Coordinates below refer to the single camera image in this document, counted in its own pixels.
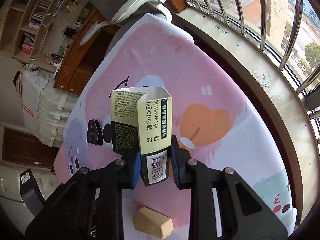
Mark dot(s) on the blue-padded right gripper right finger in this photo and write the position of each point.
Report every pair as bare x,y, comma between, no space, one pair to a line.
243,213

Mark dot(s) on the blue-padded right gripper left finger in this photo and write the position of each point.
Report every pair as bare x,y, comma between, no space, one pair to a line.
88,205

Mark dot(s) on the green cream cardboard box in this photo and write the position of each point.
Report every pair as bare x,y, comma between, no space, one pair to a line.
141,120

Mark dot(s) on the small tan cardboard box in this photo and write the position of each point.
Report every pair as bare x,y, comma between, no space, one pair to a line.
153,223

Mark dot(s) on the small black card box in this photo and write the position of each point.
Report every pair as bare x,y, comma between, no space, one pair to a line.
94,133

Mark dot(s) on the cartoon printed tablecloth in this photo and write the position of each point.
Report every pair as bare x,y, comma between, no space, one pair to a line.
211,116

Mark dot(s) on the lace cloth covered furniture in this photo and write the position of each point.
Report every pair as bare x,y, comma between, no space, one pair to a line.
45,109

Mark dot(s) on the wooden desk with drawers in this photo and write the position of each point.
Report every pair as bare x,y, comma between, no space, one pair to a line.
80,62

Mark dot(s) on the metal window security grille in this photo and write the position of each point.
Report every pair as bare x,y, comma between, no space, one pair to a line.
287,31

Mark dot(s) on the grey office chair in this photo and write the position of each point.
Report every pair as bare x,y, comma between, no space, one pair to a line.
124,14

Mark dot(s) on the wall bookshelf with books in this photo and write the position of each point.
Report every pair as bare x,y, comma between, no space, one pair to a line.
25,26

